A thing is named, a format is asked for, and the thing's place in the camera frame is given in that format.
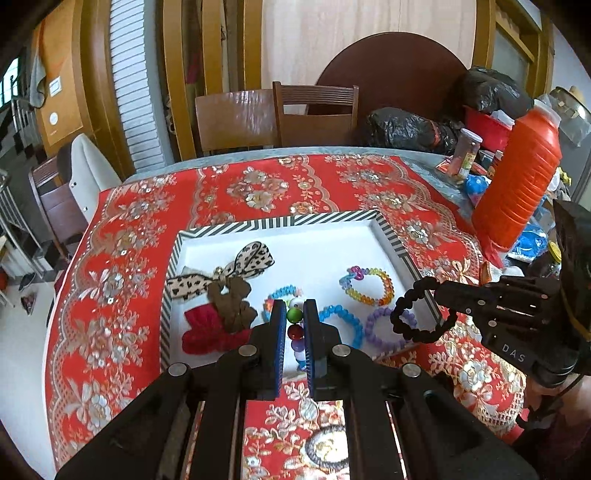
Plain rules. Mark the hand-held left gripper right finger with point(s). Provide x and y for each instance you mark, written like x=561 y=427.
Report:
x=310 y=350

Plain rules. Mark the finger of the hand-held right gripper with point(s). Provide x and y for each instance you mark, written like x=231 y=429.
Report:
x=521 y=323
x=466 y=295

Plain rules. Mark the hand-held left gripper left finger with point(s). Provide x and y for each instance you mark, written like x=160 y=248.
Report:
x=278 y=350

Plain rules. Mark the white tray with striped rim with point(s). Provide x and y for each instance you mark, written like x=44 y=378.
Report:
x=304 y=258

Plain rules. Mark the person's right forearm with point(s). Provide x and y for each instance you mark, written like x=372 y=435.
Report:
x=563 y=429

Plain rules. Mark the red scrunchie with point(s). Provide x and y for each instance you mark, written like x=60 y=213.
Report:
x=203 y=330

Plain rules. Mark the blue plastic wrapper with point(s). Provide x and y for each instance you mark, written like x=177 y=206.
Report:
x=531 y=242

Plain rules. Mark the orange plastic jug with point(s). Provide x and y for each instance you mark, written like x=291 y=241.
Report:
x=517 y=184

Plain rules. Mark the glass jar with label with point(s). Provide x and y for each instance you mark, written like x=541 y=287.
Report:
x=467 y=154

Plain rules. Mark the red floral tablecloth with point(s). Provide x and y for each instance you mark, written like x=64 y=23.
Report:
x=138 y=277

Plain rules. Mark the red plastic basin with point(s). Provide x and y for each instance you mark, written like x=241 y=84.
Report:
x=485 y=127

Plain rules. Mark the black plastic bag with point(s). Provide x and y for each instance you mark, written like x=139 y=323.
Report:
x=406 y=131
x=494 y=90

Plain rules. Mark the clear container with gold lid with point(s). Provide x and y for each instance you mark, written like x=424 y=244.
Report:
x=570 y=110

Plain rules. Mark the slatted brown wooden chair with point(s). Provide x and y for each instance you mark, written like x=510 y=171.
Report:
x=318 y=129

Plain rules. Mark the round dark wooden tabletop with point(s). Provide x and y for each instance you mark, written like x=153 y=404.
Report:
x=392 y=69

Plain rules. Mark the light grey garment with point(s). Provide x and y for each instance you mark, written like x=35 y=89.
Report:
x=92 y=175

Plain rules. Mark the wooden cabinet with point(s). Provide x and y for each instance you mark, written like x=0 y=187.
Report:
x=517 y=41

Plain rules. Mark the dark wooden chair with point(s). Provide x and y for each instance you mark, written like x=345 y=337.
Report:
x=55 y=203

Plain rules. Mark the grey corrugated panel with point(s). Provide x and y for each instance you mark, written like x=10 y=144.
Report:
x=138 y=92

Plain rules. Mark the curved wooden frames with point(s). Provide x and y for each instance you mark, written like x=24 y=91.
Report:
x=175 y=69

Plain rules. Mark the staircase with steel railing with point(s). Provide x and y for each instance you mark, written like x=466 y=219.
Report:
x=14 y=115

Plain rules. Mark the cardboard box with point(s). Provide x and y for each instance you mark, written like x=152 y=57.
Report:
x=64 y=60

